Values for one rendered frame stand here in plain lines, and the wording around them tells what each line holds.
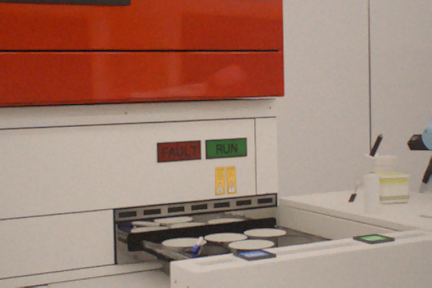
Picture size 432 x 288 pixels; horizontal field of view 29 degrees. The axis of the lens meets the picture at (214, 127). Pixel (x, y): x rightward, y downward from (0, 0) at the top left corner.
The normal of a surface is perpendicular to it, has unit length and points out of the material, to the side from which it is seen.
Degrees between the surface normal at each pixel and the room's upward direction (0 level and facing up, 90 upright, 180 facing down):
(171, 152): 90
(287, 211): 90
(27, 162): 90
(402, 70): 90
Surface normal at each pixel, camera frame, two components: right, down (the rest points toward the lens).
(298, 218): -0.88, 0.04
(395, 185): 0.22, 0.04
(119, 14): 0.47, 0.04
